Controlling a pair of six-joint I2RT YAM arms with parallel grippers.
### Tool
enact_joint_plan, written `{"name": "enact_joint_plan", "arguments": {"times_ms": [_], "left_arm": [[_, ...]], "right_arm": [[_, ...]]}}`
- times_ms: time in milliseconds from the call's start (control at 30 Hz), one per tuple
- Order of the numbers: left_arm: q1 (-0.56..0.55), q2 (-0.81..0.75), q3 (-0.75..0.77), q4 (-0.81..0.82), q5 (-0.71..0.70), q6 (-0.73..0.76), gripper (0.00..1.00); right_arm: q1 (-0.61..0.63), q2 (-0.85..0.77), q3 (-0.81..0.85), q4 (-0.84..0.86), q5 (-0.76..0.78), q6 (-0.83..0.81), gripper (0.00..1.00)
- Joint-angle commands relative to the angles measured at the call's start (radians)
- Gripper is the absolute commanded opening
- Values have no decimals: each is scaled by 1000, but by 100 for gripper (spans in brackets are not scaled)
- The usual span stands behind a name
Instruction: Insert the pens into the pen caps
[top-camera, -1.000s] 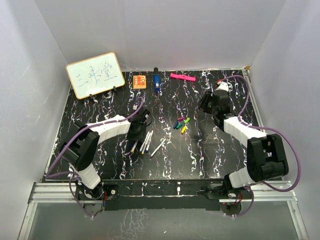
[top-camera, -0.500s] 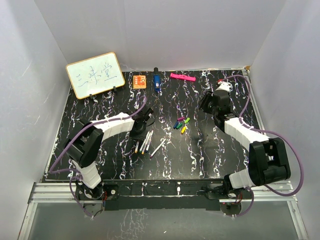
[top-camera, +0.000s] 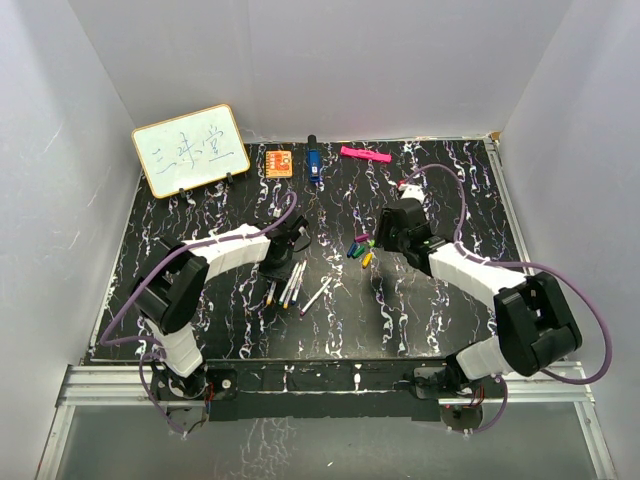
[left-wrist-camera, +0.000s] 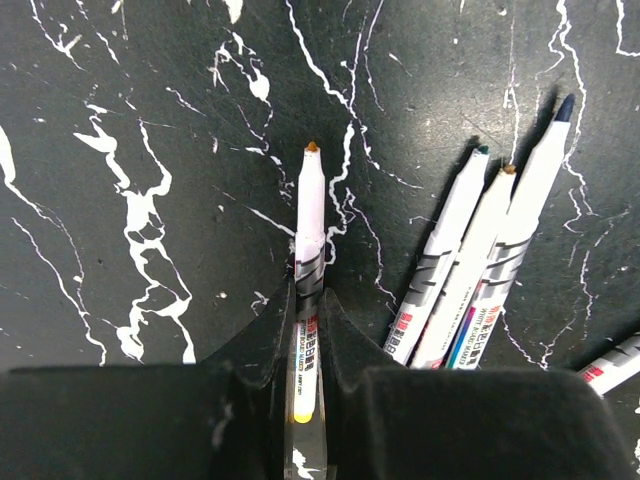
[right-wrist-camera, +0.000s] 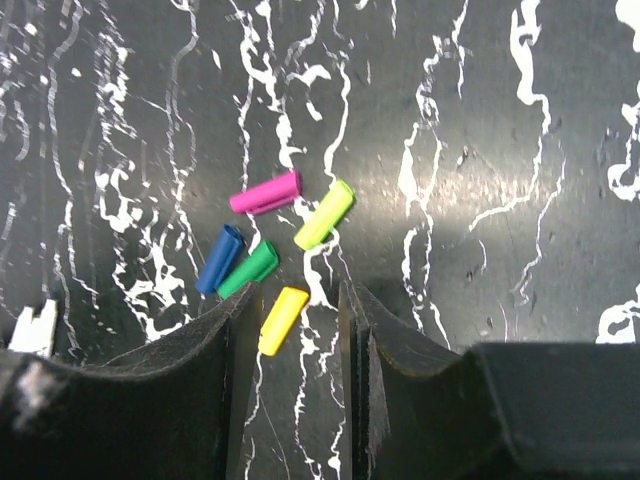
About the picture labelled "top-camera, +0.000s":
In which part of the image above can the yellow pen cap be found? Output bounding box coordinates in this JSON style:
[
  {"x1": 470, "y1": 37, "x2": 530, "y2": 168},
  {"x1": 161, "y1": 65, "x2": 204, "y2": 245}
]
[{"x1": 361, "y1": 252, "x2": 373, "y2": 269}]

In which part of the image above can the white pen yellow tip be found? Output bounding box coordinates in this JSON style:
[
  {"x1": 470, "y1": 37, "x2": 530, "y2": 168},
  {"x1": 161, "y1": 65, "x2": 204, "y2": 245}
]
[{"x1": 265, "y1": 280, "x2": 277, "y2": 306}]

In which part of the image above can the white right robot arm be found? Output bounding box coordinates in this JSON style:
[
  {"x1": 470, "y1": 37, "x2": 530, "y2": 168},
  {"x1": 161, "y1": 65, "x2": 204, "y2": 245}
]
[{"x1": 375, "y1": 198, "x2": 582, "y2": 397}]

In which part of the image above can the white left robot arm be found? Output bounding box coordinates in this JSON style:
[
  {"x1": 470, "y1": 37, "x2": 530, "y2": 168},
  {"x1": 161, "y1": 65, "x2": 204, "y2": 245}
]
[{"x1": 131, "y1": 213, "x2": 309, "y2": 399}]

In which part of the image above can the white pen blue tip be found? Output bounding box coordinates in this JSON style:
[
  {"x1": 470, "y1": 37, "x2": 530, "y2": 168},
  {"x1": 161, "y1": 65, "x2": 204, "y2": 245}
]
[{"x1": 290, "y1": 259, "x2": 307, "y2": 305}]

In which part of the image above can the white pen orange tip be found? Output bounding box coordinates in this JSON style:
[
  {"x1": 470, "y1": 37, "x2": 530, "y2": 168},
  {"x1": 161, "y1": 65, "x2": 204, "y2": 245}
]
[{"x1": 283, "y1": 272, "x2": 298, "y2": 309}]

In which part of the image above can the blue pen cap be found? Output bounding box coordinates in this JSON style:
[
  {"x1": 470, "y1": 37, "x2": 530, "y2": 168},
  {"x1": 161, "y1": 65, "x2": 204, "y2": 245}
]
[{"x1": 347, "y1": 242, "x2": 358, "y2": 258}]

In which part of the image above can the white pen purple tip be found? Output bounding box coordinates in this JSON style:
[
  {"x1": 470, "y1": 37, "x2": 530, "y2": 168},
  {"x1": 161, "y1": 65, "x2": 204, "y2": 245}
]
[{"x1": 300, "y1": 278, "x2": 332, "y2": 317}]

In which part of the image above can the pink utility knife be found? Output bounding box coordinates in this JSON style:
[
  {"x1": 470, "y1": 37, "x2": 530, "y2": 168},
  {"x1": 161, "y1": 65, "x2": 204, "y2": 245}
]
[{"x1": 340, "y1": 145, "x2": 392, "y2": 164}]

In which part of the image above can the orange spiral notepad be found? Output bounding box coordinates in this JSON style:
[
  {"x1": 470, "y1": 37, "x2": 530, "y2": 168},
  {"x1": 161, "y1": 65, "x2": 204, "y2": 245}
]
[{"x1": 265, "y1": 150, "x2": 293, "y2": 179}]

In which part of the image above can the blue stapler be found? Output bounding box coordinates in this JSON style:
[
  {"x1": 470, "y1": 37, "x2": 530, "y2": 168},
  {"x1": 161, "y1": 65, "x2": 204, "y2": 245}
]
[{"x1": 307, "y1": 135, "x2": 322, "y2": 184}]

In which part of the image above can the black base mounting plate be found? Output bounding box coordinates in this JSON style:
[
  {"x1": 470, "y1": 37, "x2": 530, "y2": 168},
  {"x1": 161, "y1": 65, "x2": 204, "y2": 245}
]
[{"x1": 151, "y1": 359, "x2": 505, "y2": 422}]

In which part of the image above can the small whiteboard with writing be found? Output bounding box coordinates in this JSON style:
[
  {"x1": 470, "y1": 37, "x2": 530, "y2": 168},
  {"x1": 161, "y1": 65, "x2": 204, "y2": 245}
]
[{"x1": 131, "y1": 104, "x2": 251, "y2": 199}]

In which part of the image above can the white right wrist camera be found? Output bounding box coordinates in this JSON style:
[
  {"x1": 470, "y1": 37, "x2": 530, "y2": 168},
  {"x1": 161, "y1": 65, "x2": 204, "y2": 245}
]
[{"x1": 398, "y1": 182, "x2": 425, "y2": 204}]

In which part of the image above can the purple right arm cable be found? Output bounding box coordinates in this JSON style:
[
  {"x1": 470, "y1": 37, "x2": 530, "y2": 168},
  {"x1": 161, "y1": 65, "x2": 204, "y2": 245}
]
[{"x1": 399, "y1": 163, "x2": 614, "y2": 434}]

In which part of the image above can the aluminium front rail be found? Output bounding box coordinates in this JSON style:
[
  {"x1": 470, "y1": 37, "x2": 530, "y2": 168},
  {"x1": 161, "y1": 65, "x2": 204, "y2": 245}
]
[{"x1": 56, "y1": 366, "x2": 595, "y2": 407}]

